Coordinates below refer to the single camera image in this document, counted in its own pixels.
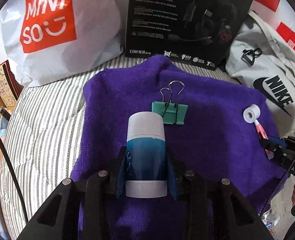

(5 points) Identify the white tape roll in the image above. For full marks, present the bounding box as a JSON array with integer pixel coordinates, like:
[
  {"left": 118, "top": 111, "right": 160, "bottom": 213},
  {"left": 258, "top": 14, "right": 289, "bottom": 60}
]
[{"left": 243, "top": 104, "right": 261, "bottom": 124}]

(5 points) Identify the small red paper bag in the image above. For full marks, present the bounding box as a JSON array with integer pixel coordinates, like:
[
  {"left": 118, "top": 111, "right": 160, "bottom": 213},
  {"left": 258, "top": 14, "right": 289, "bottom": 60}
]
[{"left": 276, "top": 22, "right": 295, "bottom": 51}]

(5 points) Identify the clear candy bottle watermelon label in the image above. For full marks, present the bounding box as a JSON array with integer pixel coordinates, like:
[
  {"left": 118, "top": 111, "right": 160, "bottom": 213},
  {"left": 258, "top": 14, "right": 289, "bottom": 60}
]
[{"left": 261, "top": 208, "right": 280, "bottom": 234}]

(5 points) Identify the patterned book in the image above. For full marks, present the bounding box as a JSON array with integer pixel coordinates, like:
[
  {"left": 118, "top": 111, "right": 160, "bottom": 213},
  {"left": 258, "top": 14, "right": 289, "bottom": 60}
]
[{"left": 0, "top": 60, "right": 23, "bottom": 107}]

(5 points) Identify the black Hecate headset box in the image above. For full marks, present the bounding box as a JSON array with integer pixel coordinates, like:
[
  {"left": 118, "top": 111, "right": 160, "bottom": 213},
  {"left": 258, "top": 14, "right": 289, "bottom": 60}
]
[{"left": 125, "top": 0, "right": 253, "bottom": 70}]

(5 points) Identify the white Miniso shopping bag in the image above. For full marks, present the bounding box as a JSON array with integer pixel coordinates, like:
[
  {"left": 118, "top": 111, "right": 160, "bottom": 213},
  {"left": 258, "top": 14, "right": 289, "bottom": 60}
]
[{"left": 1, "top": 0, "right": 122, "bottom": 87}]

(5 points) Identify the pink white pen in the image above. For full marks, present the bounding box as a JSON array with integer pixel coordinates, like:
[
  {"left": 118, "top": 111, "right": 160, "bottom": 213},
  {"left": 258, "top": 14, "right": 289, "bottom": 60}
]
[{"left": 254, "top": 120, "right": 274, "bottom": 160}]

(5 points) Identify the black cable right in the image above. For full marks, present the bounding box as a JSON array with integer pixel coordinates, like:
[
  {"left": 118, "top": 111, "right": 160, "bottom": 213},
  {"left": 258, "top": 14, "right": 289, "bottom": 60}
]
[{"left": 258, "top": 134, "right": 295, "bottom": 218}]

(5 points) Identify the purple towel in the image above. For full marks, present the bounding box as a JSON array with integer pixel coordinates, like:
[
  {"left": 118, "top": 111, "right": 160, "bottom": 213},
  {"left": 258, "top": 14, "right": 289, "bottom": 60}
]
[{"left": 70, "top": 54, "right": 290, "bottom": 240}]

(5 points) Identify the blue white cylinder bottle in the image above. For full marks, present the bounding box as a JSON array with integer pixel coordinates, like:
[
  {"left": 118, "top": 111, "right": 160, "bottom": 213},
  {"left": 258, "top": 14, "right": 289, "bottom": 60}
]
[{"left": 125, "top": 112, "right": 167, "bottom": 199}]

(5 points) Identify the green binder clip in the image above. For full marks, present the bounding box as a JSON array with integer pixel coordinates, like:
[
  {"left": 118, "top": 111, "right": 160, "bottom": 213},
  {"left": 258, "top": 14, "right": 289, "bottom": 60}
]
[{"left": 151, "top": 80, "right": 188, "bottom": 126}]

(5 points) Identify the black cable left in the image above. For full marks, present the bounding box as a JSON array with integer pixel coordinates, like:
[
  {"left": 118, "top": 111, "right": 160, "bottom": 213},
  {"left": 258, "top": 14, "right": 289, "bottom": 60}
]
[{"left": 0, "top": 121, "right": 29, "bottom": 223}]

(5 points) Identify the black cable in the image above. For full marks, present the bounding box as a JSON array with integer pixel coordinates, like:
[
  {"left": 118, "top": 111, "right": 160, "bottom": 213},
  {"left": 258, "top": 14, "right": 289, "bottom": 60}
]
[
  {"left": 258, "top": 134, "right": 295, "bottom": 218},
  {"left": 0, "top": 121, "right": 29, "bottom": 223}
]

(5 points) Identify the grey Nike bag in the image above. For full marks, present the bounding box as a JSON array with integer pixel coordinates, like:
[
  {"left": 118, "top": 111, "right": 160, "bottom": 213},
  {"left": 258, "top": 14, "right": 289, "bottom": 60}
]
[{"left": 226, "top": 11, "right": 295, "bottom": 137}]

